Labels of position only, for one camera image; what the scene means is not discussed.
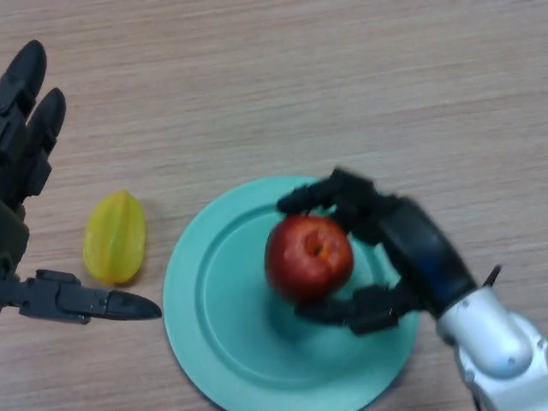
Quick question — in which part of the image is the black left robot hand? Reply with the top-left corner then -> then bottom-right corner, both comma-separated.
0,39 -> 164,326

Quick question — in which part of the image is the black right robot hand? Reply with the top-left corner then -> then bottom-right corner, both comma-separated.
276,167 -> 480,336

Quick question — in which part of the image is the red apple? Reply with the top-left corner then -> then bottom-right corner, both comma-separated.
265,214 -> 354,306

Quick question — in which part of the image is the green round plate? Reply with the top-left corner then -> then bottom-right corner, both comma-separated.
162,175 -> 421,411

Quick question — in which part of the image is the yellow starfruit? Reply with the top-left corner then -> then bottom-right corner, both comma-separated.
82,189 -> 147,286

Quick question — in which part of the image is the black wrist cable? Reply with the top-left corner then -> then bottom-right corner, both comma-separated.
482,265 -> 503,287

